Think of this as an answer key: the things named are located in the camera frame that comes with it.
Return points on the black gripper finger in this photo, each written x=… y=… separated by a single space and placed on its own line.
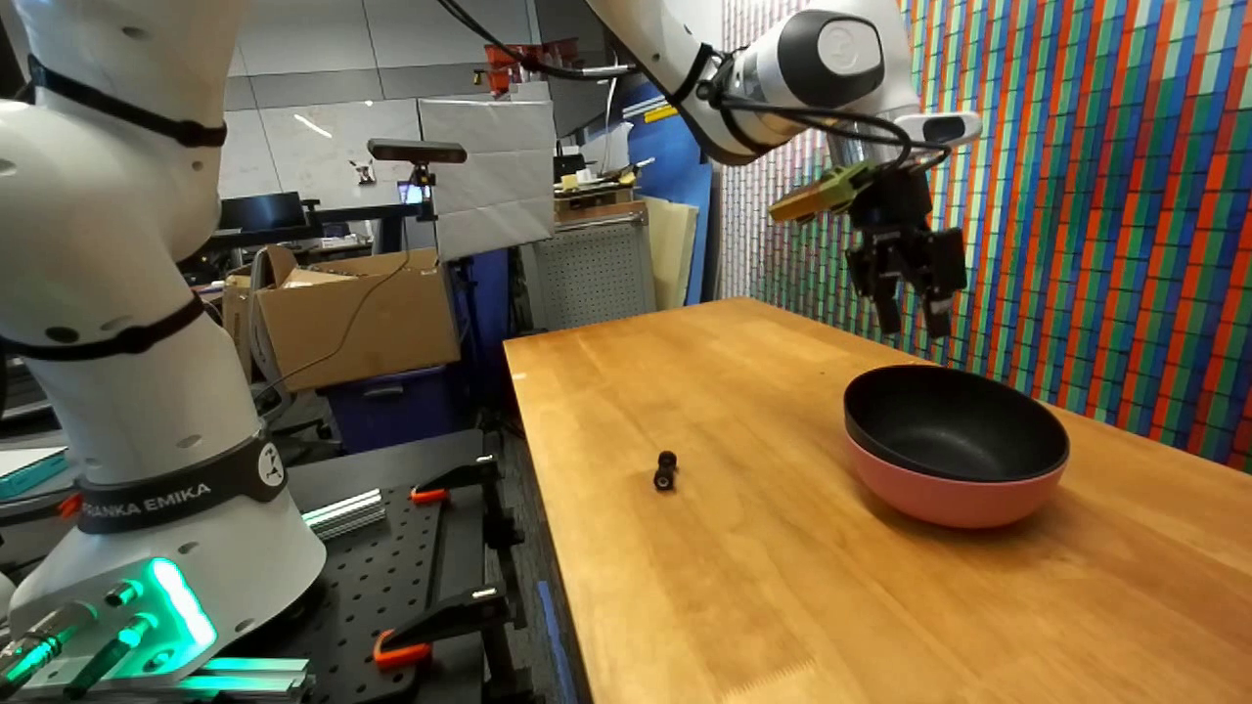
x=885 y=302
x=939 y=316

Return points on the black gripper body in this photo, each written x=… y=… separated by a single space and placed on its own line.
x=902 y=236

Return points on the black bowl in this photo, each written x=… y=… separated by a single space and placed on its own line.
x=953 y=424

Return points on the pink bowl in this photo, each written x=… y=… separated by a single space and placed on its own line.
x=953 y=507

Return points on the yellow orange tool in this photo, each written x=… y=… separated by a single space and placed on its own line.
x=813 y=197

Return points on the beige panel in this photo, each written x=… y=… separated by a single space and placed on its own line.
x=671 y=246

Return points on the small black knob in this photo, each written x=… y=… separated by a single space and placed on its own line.
x=667 y=471

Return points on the grey cabinet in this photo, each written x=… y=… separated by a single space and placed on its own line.
x=589 y=274

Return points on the white board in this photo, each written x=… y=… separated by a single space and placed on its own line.
x=489 y=171

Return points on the red clamp fixture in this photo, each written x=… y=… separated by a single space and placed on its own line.
x=498 y=67

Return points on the black bar clamp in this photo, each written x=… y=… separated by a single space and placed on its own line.
x=433 y=630
x=456 y=481

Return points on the blue storage bin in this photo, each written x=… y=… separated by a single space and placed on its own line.
x=391 y=408

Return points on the brown cardboard box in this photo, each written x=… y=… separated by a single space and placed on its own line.
x=365 y=317

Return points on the black perforated breadboard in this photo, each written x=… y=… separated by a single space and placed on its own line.
x=391 y=561

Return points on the aluminium extrusion bar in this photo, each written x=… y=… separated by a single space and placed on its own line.
x=344 y=514
x=249 y=678

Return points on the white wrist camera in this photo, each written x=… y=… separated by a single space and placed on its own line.
x=939 y=128

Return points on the black camera on stand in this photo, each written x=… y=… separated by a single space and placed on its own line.
x=414 y=155

